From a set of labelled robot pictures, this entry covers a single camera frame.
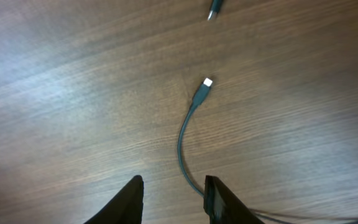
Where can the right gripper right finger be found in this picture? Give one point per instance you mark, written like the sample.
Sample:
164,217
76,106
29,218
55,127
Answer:
223,207

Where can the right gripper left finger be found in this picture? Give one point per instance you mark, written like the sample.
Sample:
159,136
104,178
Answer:
125,207

